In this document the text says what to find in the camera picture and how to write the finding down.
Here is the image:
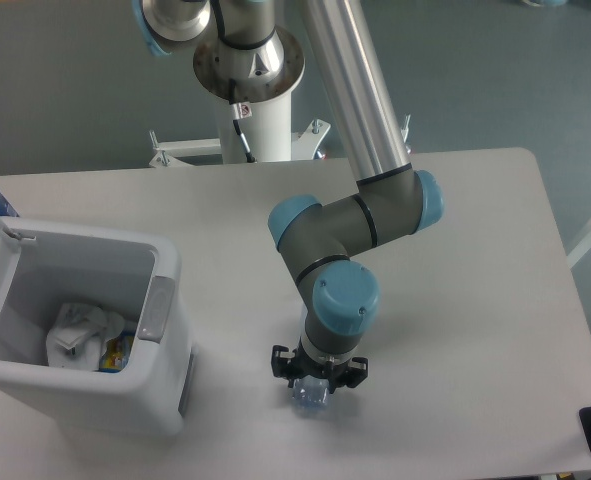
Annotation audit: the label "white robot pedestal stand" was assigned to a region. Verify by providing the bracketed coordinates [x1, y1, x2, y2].
[148, 27, 416, 169]

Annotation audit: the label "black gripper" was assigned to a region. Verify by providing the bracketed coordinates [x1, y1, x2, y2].
[270, 337, 369, 393]

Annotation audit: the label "white plastic trash can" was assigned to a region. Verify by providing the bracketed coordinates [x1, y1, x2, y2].
[0, 216, 193, 435]

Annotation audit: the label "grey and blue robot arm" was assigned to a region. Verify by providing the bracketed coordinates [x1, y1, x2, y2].
[131, 1, 444, 393]

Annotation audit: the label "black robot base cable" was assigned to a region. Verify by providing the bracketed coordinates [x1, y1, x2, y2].
[227, 78, 257, 164]

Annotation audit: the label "blue yellow snack packet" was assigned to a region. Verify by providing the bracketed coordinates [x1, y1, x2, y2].
[98, 333, 134, 373]

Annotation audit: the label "white paper wrapper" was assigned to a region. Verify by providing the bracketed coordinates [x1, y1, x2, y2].
[45, 302, 126, 372]

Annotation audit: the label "crushed clear plastic bottle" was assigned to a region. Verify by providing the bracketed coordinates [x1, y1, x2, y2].
[291, 376, 331, 420]

